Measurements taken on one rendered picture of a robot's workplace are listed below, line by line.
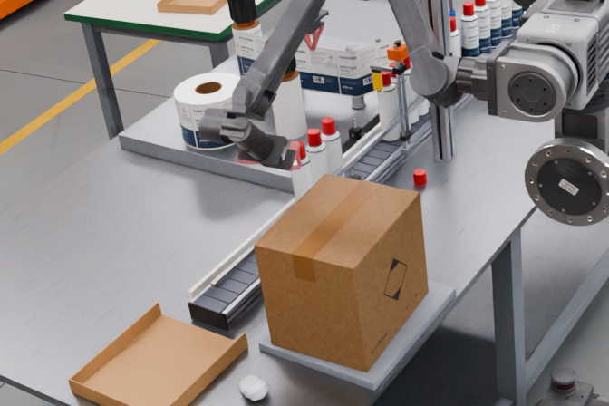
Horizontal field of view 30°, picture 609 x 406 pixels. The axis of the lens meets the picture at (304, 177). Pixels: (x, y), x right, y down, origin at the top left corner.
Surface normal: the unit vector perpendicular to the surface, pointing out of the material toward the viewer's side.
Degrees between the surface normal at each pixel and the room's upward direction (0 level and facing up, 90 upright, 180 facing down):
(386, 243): 90
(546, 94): 90
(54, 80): 0
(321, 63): 90
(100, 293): 0
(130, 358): 0
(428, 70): 51
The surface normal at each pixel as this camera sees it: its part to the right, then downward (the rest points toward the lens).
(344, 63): -0.50, 0.50
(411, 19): -0.42, -0.18
